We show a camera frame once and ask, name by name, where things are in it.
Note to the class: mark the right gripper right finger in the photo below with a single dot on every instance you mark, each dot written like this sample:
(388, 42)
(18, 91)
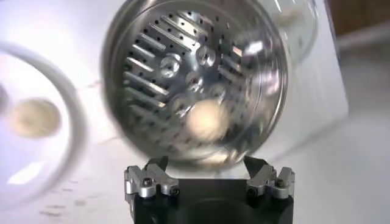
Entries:
(268, 179)

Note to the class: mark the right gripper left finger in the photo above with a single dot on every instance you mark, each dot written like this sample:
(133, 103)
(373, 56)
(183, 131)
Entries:
(149, 182)

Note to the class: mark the white steamed baozi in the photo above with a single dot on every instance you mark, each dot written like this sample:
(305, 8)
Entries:
(207, 120)
(34, 118)

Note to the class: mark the round glass pot lid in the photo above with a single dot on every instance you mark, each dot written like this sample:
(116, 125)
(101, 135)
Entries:
(303, 30)

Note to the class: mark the perforated steel steamer basket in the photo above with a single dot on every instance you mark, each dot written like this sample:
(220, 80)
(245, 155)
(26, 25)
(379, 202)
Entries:
(152, 76)

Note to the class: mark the large white plate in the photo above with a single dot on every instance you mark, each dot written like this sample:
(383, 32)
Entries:
(45, 158)

